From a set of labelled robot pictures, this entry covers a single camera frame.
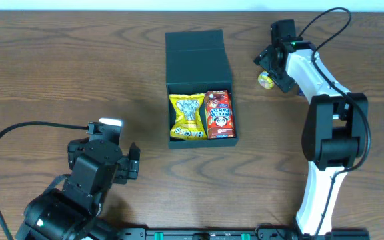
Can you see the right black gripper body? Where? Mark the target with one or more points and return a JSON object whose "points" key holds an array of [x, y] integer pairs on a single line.
{"points": [[273, 65]]}

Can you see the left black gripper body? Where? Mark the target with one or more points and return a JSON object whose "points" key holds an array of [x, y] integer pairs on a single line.
{"points": [[125, 165]]}

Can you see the yellow candy tube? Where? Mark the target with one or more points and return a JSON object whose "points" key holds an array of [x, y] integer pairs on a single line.
{"points": [[265, 81]]}

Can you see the yellow Hacks candy bag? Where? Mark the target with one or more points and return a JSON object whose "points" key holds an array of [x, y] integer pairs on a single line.
{"points": [[188, 124]]}

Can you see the red Hello Panda box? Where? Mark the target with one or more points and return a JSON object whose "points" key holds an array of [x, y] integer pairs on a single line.
{"points": [[219, 115]]}

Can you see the black box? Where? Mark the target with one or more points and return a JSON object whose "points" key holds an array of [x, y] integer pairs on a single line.
{"points": [[196, 62]]}

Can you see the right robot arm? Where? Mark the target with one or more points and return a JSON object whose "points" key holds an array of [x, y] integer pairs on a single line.
{"points": [[335, 134]]}

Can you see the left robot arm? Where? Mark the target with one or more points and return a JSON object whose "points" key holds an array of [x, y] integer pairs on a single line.
{"points": [[71, 205]]}

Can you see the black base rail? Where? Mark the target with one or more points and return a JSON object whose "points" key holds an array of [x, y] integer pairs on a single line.
{"points": [[262, 232]]}

